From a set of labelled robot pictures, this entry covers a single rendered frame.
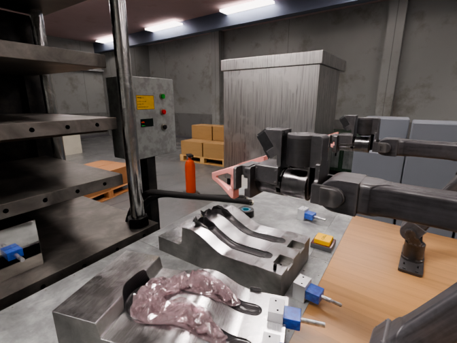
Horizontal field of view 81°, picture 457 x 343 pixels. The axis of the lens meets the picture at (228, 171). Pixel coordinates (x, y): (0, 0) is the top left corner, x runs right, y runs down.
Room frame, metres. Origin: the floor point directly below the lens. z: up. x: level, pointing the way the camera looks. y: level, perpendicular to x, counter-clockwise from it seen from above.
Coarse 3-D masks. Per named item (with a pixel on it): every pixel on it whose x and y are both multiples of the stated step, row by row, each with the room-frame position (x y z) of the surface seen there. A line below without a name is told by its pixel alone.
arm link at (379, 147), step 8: (360, 120) 0.97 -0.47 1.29; (368, 120) 0.95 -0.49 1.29; (376, 120) 0.94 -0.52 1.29; (360, 128) 0.96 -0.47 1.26; (368, 128) 0.95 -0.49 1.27; (376, 128) 0.94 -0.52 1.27; (376, 136) 0.93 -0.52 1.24; (376, 144) 0.92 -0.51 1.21; (384, 144) 0.90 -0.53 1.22; (384, 152) 0.89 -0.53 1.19
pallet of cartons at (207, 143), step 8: (192, 128) 6.41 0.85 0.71; (200, 128) 6.29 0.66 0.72; (208, 128) 6.16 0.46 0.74; (216, 128) 6.06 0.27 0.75; (192, 136) 6.41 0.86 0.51; (200, 136) 6.29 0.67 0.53; (208, 136) 6.16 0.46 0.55; (216, 136) 6.06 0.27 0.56; (184, 144) 5.99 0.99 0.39; (192, 144) 5.87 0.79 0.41; (200, 144) 5.76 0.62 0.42; (208, 144) 5.65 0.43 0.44; (216, 144) 5.56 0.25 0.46; (184, 152) 5.99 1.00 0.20; (192, 152) 5.87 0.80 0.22; (200, 152) 5.77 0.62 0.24; (208, 152) 5.66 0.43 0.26; (216, 152) 5.56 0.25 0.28; (184, 160) 5.99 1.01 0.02; (200, 160) 5.75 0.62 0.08; (216, 160) 5.99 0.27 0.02
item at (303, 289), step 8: (296, 280) 0.67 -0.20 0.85; (304, 280) 0.67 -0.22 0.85; (296, 288) 0.65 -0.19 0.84; (304, 288) 0.64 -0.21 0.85; (312, 288) 0.65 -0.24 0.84; (320, 288) 0.65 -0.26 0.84; (296, 296) 0.65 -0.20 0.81; (304, 296) 0.64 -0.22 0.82; (312, 296) 0.63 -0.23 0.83; (320, 296) 0.63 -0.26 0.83; (336, 304) 0.60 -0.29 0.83
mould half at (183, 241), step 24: (216, 216) 0.93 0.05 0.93; (240, 216) 0.98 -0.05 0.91; (168, 240) 0.89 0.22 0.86; (192, 240) 0.82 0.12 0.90; (216, 240) 0.81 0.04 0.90; (240, 240) 0.84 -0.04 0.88; (264, 240) 0.84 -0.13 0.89; (288, 240) 0.83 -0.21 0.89; (216, 264) 0.77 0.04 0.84; (240, 264) 0.72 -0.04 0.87; (264, 264) 0.69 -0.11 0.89; (264, 288) 0.67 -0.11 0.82; (288, 288) 0.70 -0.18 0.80
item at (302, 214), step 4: (300, 208) 1.20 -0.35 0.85; (304, 208) 1.20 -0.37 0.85; (308, 208) 1.21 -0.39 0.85; (300, 212) 1.19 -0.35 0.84; (304, 212) 1.17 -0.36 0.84; (308, 212) 1.18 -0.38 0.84; (312, 212) 1.18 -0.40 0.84; (300, 216) 1.19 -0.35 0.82; (304, 216) 1.18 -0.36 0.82; (308, 216) 1.16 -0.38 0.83; (312, 216) 1.15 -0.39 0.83; (316, 216) 1.16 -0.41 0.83; (324, 220) 1.13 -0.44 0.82
